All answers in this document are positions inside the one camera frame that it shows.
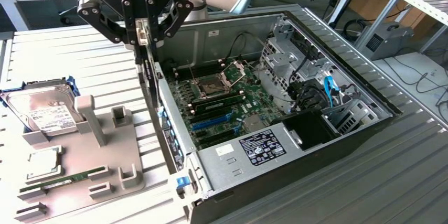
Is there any green RAM stick on rack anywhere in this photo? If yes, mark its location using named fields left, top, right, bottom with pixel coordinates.
left=19, top=165, right=107, bottom=193

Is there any coiled black cable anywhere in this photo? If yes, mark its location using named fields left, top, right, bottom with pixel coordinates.
left=342, top=18, right=368, bottom=39

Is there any blue wire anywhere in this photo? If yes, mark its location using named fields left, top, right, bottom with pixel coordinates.
left=323, top=75, right=338, bottom=110

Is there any grey parts rack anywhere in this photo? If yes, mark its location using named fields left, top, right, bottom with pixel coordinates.
left=12, top=94, right=147, bottom=222

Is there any silver chipset heatsink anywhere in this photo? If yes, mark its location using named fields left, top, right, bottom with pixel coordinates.
left=243, top=115, right=270, bottom=133

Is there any grey control box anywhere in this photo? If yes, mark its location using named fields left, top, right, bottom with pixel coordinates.
left=363, top=21, right=418, bottom=61

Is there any hard disk drive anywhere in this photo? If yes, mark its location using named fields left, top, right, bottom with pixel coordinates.
left=0, top=76, right=82, bottom=133

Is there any blue case latch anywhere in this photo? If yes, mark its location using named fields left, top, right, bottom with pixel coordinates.
left=175, top=176, right=191, bottom=191

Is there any CPU socket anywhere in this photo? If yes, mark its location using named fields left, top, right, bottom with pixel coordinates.
left=194, top=75, right=232, bottom=99

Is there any silver CPU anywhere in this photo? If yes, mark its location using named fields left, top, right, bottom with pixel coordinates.
left=27, top=150, right=62, bottom=177

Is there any aluminium profile frame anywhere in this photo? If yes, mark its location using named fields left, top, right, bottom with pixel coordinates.
left=352, top=0, right=448, bottom=53

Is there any black expansion slot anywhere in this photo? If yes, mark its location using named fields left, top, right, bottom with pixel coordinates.
left=188, top=108, right=234, bottom=124
left=194, top=127, right=240, bottom=141

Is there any silver drive bracket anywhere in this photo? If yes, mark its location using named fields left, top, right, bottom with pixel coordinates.
left=320, top=97, right=394, bottom=137

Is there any blue expansion slot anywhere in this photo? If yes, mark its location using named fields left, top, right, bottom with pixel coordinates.
left=191, top=114, right=235, bottom=132

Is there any metal socket cover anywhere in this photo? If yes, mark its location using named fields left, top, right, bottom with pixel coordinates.
left=219, top=60, right=254, bottom=89

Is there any black wire bundle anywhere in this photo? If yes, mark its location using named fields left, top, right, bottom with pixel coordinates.
left=290, top=80, right=331, bottom=112

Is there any black looped wire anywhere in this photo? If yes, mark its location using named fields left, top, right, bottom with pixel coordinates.
left=228, top=32, right=259, bottom=64

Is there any black fan shroud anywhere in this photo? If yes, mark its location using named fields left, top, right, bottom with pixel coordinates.
left=271, top=109, right=343, bottom=152

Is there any open black PC case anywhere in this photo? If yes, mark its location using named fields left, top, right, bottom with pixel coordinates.
left=135, top=10, right=404, bottom=224

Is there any black RAM slot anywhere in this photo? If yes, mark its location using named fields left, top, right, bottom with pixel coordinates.
left=175, top=67, right=227, bottom=80
left=174, top=62, right=226, bottom=76

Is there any grey power supply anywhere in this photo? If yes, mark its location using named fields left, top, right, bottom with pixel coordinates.
left=195, top=122, right=306, bottom=191

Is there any green RAM stick in motherboard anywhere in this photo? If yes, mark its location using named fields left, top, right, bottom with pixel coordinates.
left=194, top=94, right=247, bottom=112

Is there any black graphics card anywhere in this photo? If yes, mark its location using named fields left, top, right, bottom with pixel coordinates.
left=135, top=18, right=159, bottom=111

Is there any silver hard disk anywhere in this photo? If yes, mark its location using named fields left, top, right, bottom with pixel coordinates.
left=2, top=81, right=80, bottom=137

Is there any black floor cable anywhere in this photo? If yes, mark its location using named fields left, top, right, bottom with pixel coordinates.
left=380, top=55, right=448, bottom=107

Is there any metal disk bay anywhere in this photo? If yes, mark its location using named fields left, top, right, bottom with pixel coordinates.
left=260, top=37, right=316, bottom=99

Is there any green motherboard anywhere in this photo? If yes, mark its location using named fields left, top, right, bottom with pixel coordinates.
left=167, top=60, right=282, bottom=152

